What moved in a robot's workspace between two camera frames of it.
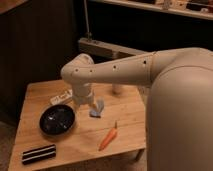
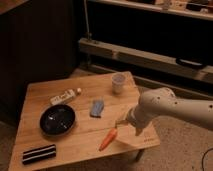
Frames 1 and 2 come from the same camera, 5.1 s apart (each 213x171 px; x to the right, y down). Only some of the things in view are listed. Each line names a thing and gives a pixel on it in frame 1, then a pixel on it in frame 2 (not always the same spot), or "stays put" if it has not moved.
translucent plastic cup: (117, 89) stays put
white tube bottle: (65, 96) stays put
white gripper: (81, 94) to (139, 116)
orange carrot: (109, 137) stays put
